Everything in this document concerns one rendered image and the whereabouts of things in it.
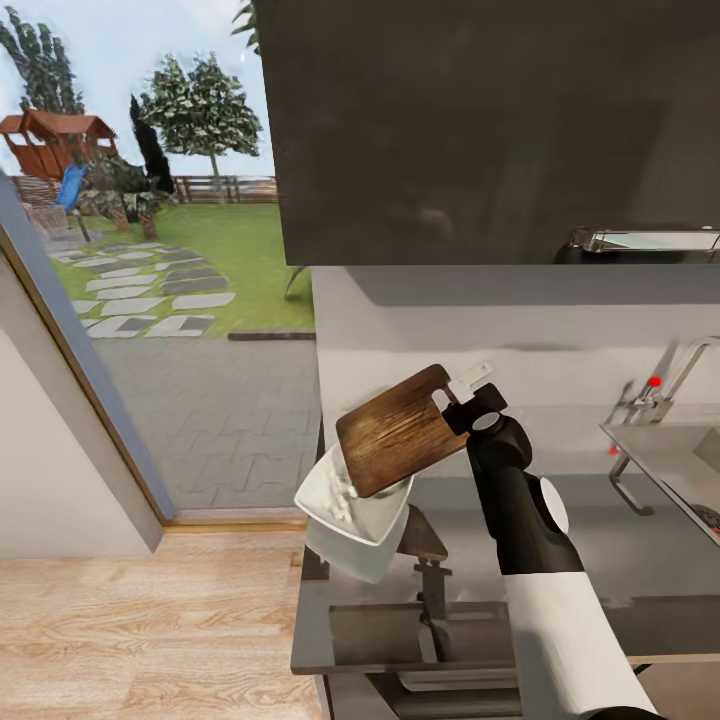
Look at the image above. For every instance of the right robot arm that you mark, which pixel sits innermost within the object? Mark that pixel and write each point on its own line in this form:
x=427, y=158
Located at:
x=569, y=664

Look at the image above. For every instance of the fixed window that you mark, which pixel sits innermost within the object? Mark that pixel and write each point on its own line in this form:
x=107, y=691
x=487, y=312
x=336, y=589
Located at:
x=139, y=214

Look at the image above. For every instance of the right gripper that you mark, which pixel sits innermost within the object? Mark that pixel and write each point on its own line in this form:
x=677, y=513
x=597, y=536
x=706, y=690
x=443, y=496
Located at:
x=457, y=414

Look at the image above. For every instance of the bowl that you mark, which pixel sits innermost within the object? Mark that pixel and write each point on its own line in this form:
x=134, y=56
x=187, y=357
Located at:
x=372, y=518

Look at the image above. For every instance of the drop in sink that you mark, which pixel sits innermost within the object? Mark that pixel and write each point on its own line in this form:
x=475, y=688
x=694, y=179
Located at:
x=683, y=459

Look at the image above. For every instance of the dishwasher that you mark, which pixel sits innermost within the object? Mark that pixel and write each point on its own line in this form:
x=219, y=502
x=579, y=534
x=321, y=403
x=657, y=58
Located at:
x=478, y=694

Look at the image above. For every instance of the cabinet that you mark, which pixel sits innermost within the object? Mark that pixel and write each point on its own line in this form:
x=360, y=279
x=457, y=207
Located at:
x=494, y=132

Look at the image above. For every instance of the cutting board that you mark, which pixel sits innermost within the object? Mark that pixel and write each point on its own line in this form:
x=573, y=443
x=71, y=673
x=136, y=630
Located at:
x=398, y=433

